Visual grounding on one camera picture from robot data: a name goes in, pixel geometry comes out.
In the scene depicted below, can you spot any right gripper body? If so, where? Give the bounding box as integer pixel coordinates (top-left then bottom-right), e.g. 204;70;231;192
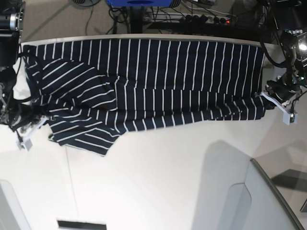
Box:
9;104;49;132

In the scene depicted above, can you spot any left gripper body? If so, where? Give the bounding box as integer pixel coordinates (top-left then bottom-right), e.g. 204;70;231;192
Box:
266;76;301;104

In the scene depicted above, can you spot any navy white striped t-shirt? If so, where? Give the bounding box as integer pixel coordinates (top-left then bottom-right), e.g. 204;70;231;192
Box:
24;39;266;155

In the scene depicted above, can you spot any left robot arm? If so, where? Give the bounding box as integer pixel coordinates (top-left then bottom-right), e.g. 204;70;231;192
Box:
257;0;307;104

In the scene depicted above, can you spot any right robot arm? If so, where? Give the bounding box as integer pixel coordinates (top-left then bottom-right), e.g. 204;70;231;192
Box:
0;0;44;132

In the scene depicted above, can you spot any white power strip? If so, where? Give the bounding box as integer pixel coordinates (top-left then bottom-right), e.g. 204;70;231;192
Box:
150;13;235;25

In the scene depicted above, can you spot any blue plastic bin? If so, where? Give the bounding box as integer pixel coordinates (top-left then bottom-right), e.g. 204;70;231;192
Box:
107;0;181;8

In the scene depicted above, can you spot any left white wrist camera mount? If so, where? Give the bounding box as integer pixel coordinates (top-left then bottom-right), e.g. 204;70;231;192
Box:
255;92;298;125

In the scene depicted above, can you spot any grey metal edge rail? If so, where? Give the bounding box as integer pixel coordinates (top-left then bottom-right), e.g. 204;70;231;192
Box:
250;159;304;230

